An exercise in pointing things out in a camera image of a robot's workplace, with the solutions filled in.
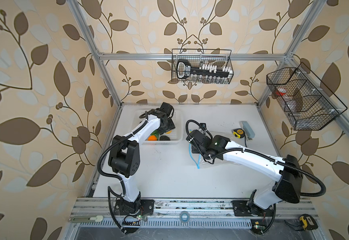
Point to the red capped clear container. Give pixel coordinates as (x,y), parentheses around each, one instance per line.
(279,92)

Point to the black wire basket wall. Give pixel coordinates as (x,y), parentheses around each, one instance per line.
(221,58)
(310,104)

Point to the white plastic basket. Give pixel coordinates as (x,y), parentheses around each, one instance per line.
(175,135)

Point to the yellow tape measure on rail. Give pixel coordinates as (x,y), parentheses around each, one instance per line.
(307,222)

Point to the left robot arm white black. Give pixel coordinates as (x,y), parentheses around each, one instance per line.
(121,159)

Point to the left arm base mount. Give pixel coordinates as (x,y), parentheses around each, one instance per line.
(144,207)

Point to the orange toy fruit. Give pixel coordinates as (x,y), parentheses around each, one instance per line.
(152,138)

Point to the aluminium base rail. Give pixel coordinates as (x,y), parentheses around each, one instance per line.
(204,214)

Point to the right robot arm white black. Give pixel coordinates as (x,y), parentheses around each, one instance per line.
(289,181)

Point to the white handled tool on rail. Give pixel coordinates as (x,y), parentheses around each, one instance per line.
(86,219)

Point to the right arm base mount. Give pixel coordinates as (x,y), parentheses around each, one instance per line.
(242,208)

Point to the black wire basket back wall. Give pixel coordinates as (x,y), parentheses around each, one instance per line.
(221,58)

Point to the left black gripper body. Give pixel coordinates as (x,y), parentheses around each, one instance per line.
(169,126)

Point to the black wire basket right wall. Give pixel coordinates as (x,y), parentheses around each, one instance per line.
(310,104)

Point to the blue tape roll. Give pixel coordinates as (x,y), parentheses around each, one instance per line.
(184,217)

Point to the clear zip top bag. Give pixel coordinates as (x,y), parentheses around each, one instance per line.
(218,144)

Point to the black tool with white pieces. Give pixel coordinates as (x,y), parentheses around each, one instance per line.
(184,70)

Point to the yellow black tape measure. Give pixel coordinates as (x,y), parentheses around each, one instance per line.
(240,134)

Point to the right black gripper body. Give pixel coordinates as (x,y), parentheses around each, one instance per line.
(202,152)

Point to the grey blue box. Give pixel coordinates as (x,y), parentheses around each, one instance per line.
(250,134)

